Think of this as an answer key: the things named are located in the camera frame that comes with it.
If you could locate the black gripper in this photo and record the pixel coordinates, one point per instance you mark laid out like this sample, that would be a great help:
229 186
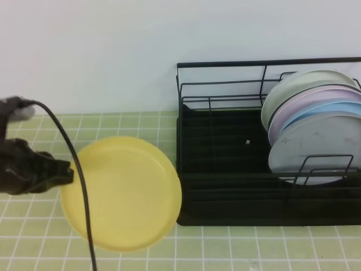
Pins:
24 171

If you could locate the yellow plate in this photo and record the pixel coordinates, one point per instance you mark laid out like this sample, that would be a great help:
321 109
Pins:
134 193

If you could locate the pink plate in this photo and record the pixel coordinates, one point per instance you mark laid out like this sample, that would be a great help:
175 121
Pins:
304 99

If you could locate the pale green plate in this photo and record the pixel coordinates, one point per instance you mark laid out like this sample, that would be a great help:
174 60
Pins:
297 82

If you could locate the grey plate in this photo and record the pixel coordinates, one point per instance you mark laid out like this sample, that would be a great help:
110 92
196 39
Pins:
325 142

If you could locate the blue plate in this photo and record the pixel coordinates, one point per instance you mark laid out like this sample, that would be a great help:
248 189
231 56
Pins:
333 105

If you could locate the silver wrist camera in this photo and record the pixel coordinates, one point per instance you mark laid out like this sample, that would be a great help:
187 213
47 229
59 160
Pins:
15 109

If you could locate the black wire dish rack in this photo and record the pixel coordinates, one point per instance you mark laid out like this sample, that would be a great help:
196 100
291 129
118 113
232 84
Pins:
223 149

